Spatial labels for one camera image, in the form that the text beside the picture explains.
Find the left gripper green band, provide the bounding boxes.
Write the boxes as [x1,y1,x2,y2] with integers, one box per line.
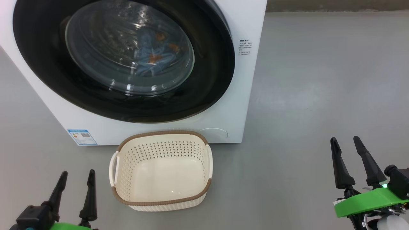
[41,169,98,230]

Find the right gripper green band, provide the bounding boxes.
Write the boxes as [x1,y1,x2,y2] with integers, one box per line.
[330,136,409,230]

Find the small blue cartoon print garment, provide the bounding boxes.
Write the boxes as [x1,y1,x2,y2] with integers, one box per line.
[135,30,181,76]

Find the cream perforated laundry basket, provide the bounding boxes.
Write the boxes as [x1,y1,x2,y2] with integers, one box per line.
[109,130,213,212]

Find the white front-load washing machine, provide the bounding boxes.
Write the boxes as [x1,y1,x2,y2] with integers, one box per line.
[0,0,267,147]

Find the blue energy label sticker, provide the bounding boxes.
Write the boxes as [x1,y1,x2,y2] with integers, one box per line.
[67,129,98,146]

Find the round white filter cover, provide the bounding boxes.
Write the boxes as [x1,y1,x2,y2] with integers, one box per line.
[198,127,229,142]

